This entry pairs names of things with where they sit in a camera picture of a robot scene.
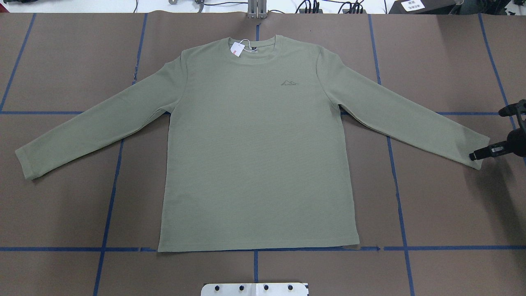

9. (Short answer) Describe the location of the white metal base plate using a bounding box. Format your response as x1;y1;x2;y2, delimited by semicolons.
201;282;309;296

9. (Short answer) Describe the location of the grey aluminium frame post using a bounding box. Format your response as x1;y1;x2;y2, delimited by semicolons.
247;0;268;19

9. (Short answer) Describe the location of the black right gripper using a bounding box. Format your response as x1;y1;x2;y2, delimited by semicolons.
468;99;526;161

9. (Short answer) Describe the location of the black box with label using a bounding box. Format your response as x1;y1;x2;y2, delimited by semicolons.
388;0;464;15

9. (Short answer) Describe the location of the olive green long-sleeve shirt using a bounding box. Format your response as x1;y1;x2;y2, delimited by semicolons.
15;35;489;252

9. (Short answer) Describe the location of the white paper price tag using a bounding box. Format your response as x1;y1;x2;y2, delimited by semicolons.
230;42;245;57

